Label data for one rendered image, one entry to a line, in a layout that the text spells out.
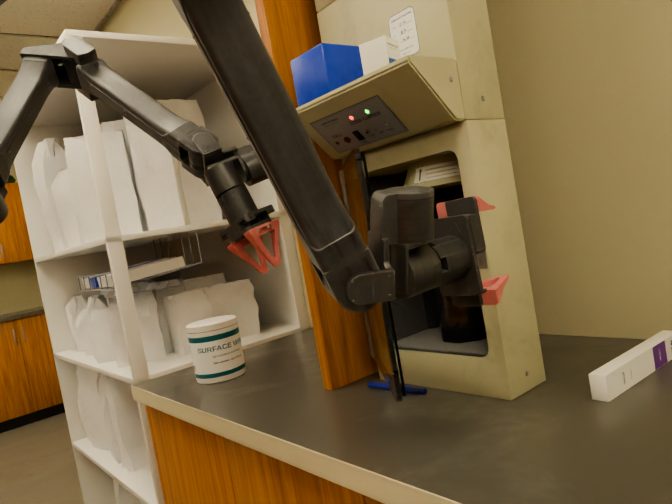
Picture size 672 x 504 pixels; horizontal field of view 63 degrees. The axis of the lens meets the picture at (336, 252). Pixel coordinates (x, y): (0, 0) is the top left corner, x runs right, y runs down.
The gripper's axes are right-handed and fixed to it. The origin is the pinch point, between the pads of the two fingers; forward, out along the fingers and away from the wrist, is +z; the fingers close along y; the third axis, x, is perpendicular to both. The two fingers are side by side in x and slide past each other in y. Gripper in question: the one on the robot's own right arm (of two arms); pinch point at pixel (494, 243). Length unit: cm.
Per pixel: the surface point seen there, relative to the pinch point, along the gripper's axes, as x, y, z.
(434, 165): 20.3, 13.6, 14.9
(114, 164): 147, 42, 1
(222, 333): 81, -14, -4
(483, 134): 9.4, 16.4, 15.8
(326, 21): 38, 47, 13
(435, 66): 9.1, 27.7, 6.6
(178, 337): 138, -20, 6
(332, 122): 32.3, 25.4, 3.6
